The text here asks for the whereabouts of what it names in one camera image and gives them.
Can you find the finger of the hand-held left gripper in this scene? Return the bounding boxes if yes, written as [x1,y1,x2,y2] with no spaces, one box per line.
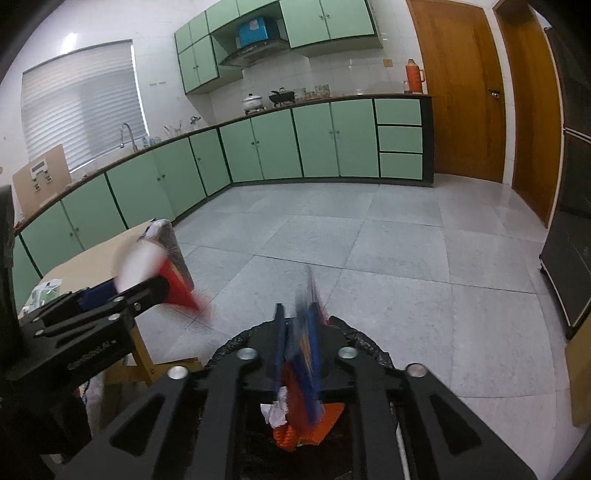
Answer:
[18,284,118,329]
[34,276,169,340]

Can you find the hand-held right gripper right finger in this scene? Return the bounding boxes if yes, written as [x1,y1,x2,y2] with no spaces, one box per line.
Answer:
[314,300,536,480]

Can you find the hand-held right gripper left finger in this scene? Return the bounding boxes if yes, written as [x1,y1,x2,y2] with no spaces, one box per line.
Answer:
[69,302,287,480]

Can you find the purple snack packet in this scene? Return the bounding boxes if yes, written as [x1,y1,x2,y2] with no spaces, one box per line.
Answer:
[279,265,333,425]

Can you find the white plastic bag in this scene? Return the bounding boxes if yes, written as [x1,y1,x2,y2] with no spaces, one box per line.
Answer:
[116,244,163,292]

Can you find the red plastic bag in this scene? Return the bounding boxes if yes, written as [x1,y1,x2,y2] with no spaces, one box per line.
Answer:
[157,261,213,319]

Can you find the white green packet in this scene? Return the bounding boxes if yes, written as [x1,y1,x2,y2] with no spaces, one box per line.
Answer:
[25,278,63,312]

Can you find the black lined trash bin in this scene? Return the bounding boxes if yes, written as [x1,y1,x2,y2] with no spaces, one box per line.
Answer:
[203,316,402,480]

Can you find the white tissue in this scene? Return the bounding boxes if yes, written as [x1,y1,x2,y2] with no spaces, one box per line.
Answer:
[259,388,291,428]

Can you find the orange foam fruit net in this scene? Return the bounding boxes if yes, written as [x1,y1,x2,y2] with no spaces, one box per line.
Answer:
[272,401,347,450]

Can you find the table with beige cloth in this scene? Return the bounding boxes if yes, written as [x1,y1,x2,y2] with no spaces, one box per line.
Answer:
[18,220,160,352]

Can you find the cardboard box on counter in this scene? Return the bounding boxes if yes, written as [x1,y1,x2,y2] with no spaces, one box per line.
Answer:
[12,143,70,217]

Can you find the white window blind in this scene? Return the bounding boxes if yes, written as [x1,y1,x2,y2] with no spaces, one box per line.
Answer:
[21,39,144,171]

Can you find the green base cabinets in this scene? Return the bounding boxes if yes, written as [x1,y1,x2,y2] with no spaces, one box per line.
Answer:
[11,93,435,315]

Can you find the range hood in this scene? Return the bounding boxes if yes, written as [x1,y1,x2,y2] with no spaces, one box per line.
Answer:
[218,39,289,68]

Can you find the printed cardboard box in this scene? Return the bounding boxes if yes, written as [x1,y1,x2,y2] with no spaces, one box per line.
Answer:
[564,318,591,428]

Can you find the blue box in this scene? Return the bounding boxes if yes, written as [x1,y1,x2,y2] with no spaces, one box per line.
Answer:
[238,17,269,48]

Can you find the black glass cabinet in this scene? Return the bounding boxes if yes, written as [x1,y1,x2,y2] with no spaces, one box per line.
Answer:
[539,28,591,340]

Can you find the orange thermos flask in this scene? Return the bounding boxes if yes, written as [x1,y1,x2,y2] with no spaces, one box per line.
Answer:
[405,59,426,94]

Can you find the wooden door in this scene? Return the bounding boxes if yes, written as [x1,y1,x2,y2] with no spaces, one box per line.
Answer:
[406,0,507,184]
[492,0,561,229]

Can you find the green wall cabinets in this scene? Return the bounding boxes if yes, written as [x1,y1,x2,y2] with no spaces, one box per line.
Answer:
[174,0,384,95]

